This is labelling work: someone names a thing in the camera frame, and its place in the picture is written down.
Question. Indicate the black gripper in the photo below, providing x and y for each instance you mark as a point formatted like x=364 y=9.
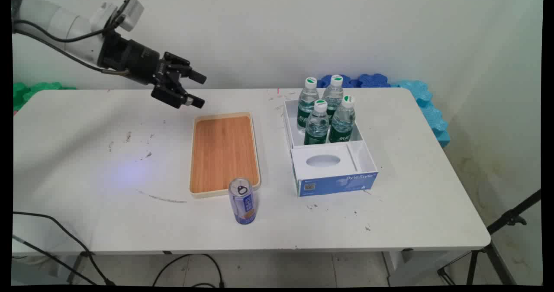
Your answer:
x=134 y=58

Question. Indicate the green label water bottle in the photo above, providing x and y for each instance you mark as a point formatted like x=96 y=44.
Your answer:
x=307 y=106
x=317 y=125
x=333 y=94
x=343 y=121

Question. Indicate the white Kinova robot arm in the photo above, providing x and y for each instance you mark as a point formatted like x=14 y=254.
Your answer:
x=52 y=21

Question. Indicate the wooden tray with cream rim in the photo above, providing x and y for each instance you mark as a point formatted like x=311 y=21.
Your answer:
x=223 y=153

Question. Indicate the blue silver drink can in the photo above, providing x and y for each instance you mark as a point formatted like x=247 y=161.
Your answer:
x=243 y=203

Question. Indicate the green foam mat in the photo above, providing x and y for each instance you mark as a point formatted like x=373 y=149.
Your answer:
x=30 y=91

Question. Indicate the dark blue foam mat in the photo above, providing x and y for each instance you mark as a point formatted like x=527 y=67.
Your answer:
x=374 y=80
x=329 y=81

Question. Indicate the white blue cardboard box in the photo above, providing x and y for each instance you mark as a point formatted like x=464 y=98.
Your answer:
x=337 y=175

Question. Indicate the grey table leg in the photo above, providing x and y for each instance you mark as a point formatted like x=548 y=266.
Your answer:
x=77 y=268

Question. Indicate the light blue foam mat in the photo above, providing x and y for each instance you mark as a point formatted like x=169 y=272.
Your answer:
x=426 y=106

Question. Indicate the white table leg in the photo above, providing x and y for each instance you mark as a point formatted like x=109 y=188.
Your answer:
x=411 y=266

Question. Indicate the black tripod stand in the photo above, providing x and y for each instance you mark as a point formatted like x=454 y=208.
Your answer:
x=502 y=225

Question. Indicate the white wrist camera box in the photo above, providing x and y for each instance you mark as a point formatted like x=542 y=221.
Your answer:
x=130 y=11

